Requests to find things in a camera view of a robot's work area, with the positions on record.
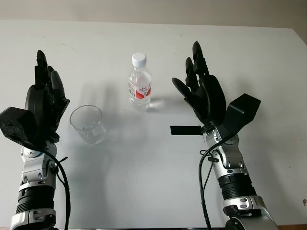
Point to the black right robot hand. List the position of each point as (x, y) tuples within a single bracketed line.
[(208, 95)]

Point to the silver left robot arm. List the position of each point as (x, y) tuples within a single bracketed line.
[(36, 177)]

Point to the clear glass cup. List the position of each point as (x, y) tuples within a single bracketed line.
[(88, 127)]

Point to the black tape strip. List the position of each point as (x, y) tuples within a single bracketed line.
[(184, 130)]

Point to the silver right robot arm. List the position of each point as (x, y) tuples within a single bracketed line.
[(235, 172)]

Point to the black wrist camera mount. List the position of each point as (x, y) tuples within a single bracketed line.
[(19, 124), (242, 110)]

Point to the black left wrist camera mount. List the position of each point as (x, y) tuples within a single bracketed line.
[(19, 124)]

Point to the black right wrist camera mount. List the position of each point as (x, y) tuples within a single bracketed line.
[(242, 110)]

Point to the clear plastic water bottle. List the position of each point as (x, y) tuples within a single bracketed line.
[(139, 91)]

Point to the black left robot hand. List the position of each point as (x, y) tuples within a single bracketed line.
[(38, 100)]

